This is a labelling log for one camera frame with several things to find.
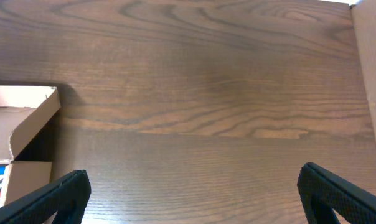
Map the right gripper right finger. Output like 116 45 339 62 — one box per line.
297 162 376 224

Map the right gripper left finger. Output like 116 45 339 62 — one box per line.
0 170 91 224

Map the cardboard box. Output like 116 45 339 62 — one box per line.
0 85 60 208

